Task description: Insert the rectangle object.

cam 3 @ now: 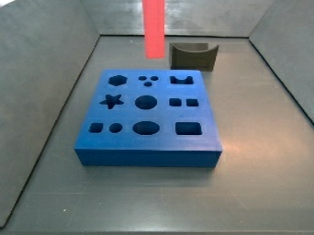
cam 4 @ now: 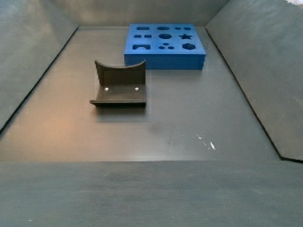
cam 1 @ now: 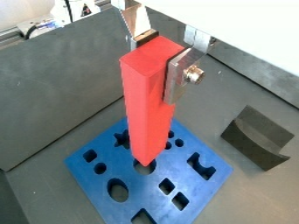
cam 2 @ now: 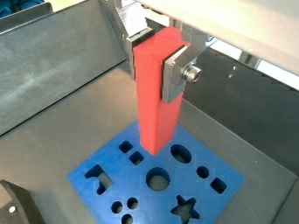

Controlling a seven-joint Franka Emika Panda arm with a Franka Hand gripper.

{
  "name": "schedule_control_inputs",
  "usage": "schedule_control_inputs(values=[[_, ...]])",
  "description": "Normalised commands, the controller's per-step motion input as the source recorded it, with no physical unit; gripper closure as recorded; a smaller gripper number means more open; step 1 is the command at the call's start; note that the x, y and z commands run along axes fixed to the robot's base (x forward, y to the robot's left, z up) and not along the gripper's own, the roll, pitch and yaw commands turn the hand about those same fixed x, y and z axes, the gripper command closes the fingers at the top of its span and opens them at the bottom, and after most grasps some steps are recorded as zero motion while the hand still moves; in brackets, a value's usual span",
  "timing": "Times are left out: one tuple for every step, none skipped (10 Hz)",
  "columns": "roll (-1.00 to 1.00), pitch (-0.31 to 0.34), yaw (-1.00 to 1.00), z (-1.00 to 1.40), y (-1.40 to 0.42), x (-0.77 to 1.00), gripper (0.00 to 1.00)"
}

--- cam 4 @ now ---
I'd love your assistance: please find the black curved holder stand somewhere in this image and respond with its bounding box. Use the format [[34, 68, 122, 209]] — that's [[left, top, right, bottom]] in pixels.
[[90, 61, 147, 106]]

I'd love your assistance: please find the blue shape sorter block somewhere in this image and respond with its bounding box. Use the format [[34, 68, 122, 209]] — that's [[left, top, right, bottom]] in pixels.
[[124, 23, 206, 70]]

